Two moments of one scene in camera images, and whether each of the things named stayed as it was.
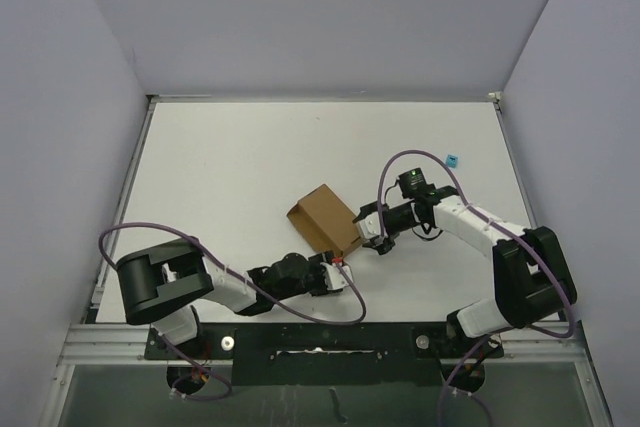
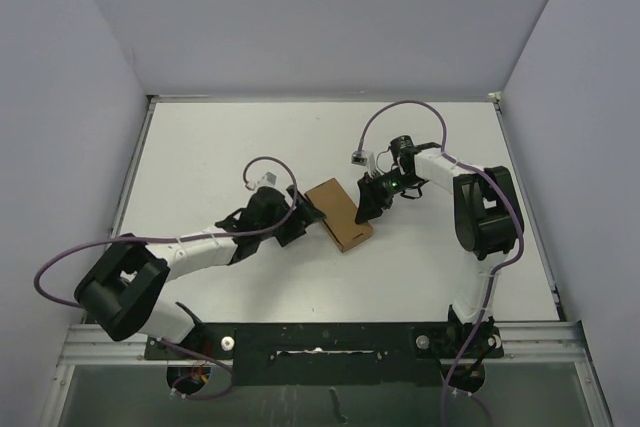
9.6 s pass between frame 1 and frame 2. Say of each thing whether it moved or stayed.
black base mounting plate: stayed
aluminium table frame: stayed
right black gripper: moved
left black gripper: moved
